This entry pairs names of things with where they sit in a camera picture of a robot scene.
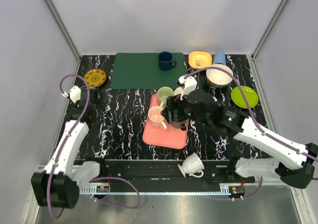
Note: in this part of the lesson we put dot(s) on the white footed teacup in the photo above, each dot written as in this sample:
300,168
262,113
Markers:
192,166

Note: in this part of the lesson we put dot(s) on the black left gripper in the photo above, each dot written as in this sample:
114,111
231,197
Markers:
94,95

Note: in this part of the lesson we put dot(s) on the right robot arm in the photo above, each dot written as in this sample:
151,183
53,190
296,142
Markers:
291,162

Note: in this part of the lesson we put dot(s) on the yellow patterned saucer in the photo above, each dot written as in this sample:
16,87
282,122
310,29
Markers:
95,77

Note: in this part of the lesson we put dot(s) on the dark blue mug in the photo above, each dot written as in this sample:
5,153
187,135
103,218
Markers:
166,61

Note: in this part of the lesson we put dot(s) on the large cream bowl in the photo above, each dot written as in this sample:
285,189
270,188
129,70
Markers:
217,78

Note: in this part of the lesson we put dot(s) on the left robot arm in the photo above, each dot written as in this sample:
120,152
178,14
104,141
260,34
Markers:
58,182

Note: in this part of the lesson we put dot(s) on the small grey cup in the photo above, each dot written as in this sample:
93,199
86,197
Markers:
180,125

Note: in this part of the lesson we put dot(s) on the small white mug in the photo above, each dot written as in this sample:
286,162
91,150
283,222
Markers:
178,92

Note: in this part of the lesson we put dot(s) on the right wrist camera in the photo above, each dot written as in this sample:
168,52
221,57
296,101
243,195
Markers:
188,83

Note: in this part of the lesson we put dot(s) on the light blue cup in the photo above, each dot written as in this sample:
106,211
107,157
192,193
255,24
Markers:
219,58

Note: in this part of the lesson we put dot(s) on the yellow square bowl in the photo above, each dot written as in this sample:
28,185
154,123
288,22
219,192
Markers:
199,59

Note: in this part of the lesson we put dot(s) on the dark green mat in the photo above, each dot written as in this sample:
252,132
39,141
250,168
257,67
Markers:
141,71

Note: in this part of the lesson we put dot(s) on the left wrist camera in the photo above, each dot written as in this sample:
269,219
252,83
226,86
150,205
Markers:
73,94

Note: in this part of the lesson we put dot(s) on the pink mug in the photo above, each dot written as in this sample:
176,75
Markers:
156,118

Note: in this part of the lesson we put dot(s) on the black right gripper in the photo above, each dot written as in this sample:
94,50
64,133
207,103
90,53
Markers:
174,103

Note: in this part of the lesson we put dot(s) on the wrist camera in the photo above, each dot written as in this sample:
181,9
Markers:
188,83
73,94

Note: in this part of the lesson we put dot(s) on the light green mug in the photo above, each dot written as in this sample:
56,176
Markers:
162,95

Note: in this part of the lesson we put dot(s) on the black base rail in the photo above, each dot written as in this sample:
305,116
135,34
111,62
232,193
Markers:
214,171

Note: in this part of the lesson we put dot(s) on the pink plastic tray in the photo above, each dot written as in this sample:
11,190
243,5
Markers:
170,138

